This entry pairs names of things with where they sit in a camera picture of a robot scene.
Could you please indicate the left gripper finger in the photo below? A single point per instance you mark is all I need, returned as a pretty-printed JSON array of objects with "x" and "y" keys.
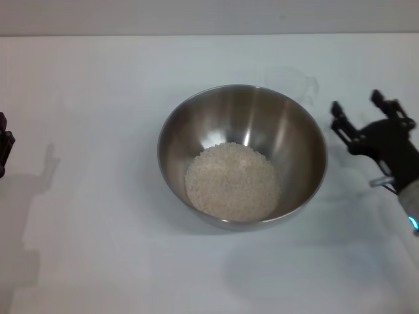
[{"x": 5, "y": 147}]

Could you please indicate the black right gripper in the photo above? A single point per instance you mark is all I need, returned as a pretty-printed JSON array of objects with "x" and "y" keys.
[{"x": 393, "y": 147}]

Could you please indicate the stainless steel mixing bowl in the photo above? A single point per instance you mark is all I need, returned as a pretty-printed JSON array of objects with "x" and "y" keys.
[{"x": 294, "y": 137}]

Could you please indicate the clear plastic measuring cup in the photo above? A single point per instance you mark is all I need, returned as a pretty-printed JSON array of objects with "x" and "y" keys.
[{"x": 288, "y": 80}]

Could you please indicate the white rice grains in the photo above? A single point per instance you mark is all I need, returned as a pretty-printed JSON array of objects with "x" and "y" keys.
[{"x": 232, "y": 183}]

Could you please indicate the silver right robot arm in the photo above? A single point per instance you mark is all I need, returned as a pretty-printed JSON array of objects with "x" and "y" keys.
[{"x": 410, "y": 202}]

